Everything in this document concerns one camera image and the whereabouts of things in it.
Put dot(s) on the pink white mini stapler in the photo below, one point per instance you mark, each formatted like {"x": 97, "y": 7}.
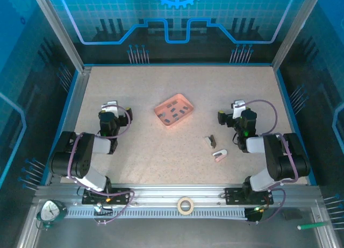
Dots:
{"x": 220, "y": 154}

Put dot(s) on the pink plastic tray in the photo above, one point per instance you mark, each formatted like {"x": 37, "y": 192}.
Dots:
{"x": 178, "y": 102}

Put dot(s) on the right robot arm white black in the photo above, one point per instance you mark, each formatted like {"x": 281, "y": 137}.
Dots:
{"x": 255, "y": 145}

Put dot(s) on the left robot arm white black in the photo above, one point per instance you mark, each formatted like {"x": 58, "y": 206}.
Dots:
{"x": 96, "y": 145}

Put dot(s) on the small dark metal part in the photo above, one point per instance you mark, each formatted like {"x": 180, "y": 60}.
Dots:
{"x": 212, "y": 142}

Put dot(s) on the beige tape roll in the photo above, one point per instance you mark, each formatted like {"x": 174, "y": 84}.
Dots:
{"x": 180, "y": 209}

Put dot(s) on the green alarm clock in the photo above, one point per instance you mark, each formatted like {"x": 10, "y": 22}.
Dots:
{"x": 51, "y": 211}

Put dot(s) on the green pen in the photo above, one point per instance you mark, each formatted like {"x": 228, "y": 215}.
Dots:
{"x": 313, "y": 225}

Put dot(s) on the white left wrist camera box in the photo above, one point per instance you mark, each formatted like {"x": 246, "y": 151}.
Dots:
{"x": 111, "y": 108}

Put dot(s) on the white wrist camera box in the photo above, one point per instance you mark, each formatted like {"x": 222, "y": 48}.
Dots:
{"x": 111, "y": 108}
{"x": 237, "y": 109}

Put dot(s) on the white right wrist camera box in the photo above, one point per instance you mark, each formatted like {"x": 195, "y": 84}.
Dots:
{"x": 237, "y": 109}

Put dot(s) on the aluminium side rail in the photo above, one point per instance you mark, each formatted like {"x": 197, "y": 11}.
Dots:
{"x": 78, "y": 105}

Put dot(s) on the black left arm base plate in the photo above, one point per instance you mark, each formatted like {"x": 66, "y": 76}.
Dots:
{"x": 121, "y": 195}

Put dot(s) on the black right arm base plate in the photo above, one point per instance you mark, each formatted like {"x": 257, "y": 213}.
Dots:
{"x": 233, "y": 196}

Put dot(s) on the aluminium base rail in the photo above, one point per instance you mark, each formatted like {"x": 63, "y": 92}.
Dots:
{"x": 172, "y": 191}

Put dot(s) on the aluminium frame post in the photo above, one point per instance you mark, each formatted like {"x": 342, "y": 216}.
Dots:
{"x": 298, "y": 27}
{"x": 57, "y": 30}

